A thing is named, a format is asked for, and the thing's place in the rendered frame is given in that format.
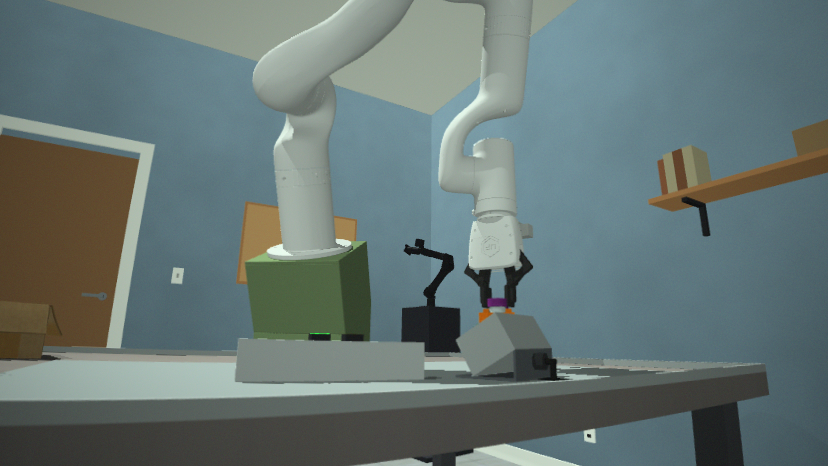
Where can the white key housing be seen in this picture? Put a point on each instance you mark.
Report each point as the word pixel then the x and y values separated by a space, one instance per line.
pixel 507 347

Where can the open brown cardboard box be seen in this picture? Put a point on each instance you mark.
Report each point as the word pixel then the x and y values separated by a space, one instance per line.
pixel 19 325

